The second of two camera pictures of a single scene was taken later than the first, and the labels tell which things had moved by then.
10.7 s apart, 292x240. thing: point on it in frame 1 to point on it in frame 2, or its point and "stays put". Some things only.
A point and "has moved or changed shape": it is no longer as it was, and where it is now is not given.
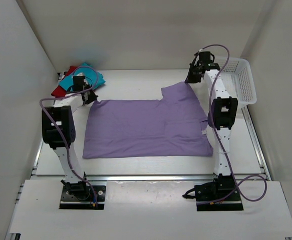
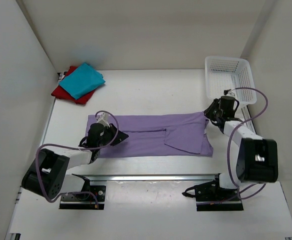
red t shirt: [59, 91] stays put
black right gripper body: [194, 76] to [214, 112]
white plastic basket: [237, 74] stays put
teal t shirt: [92, 78] stays put
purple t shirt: [175, 125] has moved or changed shape
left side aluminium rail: [17, 236] stays put
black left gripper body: [91, 96] to [109, 134]
